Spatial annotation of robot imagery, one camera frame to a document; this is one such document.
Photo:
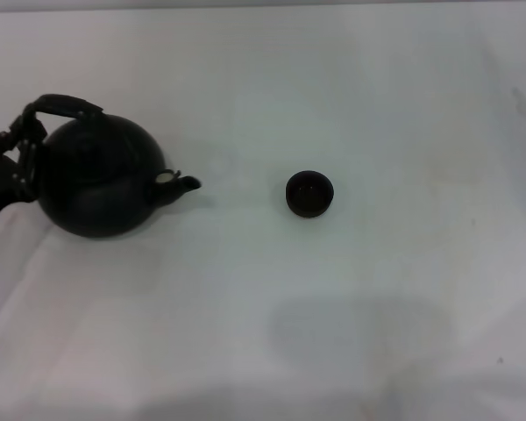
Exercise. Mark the white tablecloth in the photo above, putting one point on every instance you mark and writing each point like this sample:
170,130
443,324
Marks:
263,307

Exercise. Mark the small dark teacup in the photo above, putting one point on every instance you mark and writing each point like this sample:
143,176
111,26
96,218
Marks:
309,194

